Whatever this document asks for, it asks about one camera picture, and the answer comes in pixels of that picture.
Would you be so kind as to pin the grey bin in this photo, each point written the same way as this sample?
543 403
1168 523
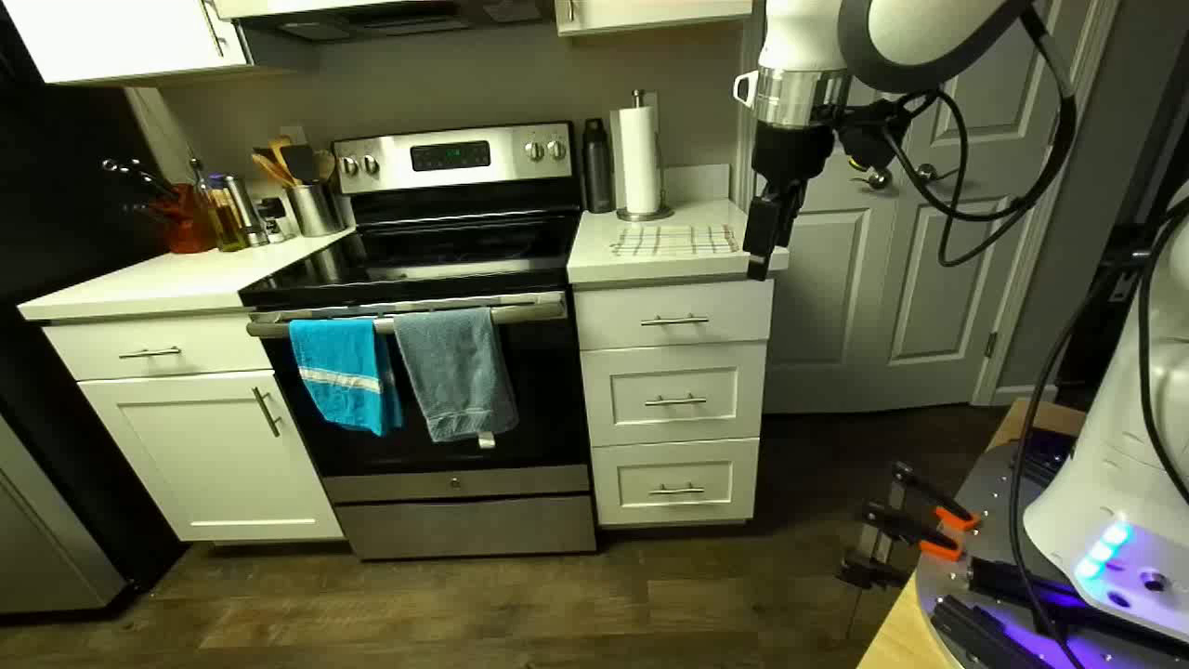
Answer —
49 531

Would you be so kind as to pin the white upper cabinet beside fridge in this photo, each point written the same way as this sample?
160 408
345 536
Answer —
112 35

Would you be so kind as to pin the stainless steel electric range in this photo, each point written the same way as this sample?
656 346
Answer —
459 497

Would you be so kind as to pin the white paper towel roll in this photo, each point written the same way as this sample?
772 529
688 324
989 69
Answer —
639 160
639 94

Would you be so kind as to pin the white drawer holding cutlery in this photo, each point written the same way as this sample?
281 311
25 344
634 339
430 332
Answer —
617 318

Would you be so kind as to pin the checked dish drying mat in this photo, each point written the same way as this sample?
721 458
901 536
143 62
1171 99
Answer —
669 240

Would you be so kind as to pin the white medium-height drawer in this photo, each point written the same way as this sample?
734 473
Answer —
617 395

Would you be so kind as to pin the black refrigerator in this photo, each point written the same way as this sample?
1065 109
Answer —
49 209

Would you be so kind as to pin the metal utensil crock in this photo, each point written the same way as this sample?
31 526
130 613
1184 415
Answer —
315 209

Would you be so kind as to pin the white door-and-drawer base cabinet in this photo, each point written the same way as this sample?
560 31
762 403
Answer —
135 284

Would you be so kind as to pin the small glass jar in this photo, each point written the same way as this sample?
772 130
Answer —
277 220

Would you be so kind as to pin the white wide shallow drawer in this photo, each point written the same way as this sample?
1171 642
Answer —
86 351

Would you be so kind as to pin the white base cabinet door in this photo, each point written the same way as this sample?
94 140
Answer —
189 468

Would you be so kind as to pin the wooden cooking utensils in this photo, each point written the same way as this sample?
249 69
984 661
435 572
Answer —
277 166

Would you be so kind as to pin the perforated metal robot base plate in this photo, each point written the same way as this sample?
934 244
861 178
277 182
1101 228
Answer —
989 497

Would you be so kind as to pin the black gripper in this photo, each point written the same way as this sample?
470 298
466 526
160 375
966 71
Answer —
793 154

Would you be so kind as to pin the black drink bottle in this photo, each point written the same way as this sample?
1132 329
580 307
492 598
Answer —
596 167

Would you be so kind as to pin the white drawer above the floor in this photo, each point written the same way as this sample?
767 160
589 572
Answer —
617 483

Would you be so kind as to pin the bright blue striped towel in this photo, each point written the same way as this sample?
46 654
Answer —
340 373

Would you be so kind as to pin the white upper cabinet above drawers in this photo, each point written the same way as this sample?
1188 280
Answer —
656 12

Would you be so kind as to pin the white three-drawer cabinet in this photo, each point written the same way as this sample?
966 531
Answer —
596 264

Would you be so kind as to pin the over-range microwave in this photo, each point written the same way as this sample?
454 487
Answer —
374 15

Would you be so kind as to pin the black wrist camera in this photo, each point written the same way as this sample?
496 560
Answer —
874 142

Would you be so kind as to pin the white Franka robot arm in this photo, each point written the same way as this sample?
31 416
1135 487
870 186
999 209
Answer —
793 37

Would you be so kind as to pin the red pot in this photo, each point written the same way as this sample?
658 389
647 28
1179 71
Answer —
189 224

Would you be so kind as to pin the grey-blue dish towel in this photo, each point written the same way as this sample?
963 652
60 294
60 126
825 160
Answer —
452 373

